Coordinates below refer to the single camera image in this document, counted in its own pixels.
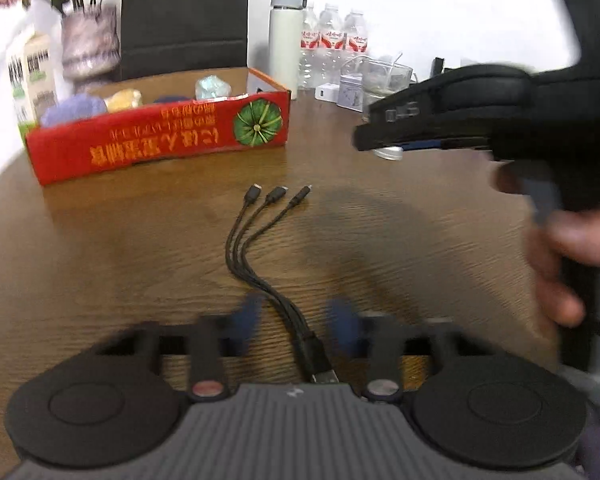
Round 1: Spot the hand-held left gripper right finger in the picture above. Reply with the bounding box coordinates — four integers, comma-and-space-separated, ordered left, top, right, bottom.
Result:
325, 296, 486, 403

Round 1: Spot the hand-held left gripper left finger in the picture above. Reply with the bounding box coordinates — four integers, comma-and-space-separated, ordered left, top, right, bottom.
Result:
97, 295, 266, 403

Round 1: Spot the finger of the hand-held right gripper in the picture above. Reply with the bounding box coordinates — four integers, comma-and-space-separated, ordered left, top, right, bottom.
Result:
367, 80, 456, 127
352, 121, 491, 154

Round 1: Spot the black three-head charging cable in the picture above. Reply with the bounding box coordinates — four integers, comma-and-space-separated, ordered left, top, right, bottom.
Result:
225, 185, 342, 387

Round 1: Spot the red cardboard box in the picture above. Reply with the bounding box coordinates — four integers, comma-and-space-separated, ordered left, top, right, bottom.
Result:
25, 67, 293, 187

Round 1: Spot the iridescent plastic bag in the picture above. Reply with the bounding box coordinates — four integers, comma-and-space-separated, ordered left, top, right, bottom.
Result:
195, 76, 232, 101

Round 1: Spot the yellow white plush hamster toy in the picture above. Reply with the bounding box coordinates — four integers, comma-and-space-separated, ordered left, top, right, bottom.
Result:
102, 89, 146, 112

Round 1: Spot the purple cloth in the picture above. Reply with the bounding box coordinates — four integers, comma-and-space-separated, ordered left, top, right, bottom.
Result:
39, 92, 108, 128

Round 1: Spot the wooden desktop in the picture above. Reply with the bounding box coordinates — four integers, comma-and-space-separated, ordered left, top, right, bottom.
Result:
0, 90, 600, 480

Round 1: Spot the person's right hand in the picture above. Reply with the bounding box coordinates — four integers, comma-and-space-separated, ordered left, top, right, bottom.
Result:
527, 209, 600, 327

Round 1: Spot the glass cup with straw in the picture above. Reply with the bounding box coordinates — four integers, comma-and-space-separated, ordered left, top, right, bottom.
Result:
360, 52, 413, 111

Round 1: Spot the small printed tin box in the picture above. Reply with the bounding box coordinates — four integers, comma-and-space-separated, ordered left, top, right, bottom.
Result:
337, 72, 366, 112

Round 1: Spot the white charger block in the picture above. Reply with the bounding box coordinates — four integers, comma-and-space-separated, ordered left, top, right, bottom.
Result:
314, 84, 341, 106

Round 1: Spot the clear water bottle red label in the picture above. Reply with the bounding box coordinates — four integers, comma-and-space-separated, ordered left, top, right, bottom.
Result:
343, 10, 371, 61
297, 2, 321, 92
317, 4, 346, 86

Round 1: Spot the white thermos bottle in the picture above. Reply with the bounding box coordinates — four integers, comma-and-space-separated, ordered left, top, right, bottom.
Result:
267, 0, 308, 101

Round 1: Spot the black paper bag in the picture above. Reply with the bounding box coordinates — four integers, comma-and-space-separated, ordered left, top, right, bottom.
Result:
117, 0, 251, 82

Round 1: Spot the purple textured vase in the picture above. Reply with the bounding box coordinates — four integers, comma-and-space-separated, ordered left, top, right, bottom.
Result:
60, 5, 121, 81

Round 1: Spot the white milk carton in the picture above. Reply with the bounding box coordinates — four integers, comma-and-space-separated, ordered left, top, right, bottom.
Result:
6, 30, 61, 128

